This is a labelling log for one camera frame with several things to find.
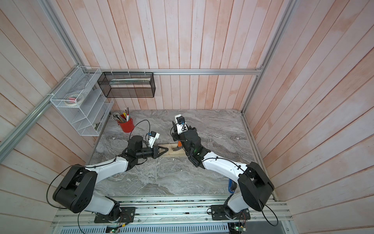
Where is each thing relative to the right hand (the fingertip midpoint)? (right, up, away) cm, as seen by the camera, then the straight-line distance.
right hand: (174, 121), depth 77 cm
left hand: (-5, -18, +6) cm, 19 cm away
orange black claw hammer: (+2, -15, +10) cm, 19 cm away
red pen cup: (-38, -3, +30) cm, 48 cm away
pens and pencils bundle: (-39, +3, +24) cm, 46 cm away
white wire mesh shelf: (-47, +1, +1) cm, 47 cm away
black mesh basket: (-36, +28, +27) cm, 53 cm away
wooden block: (-3, -20, +15) cm, 25 cm away
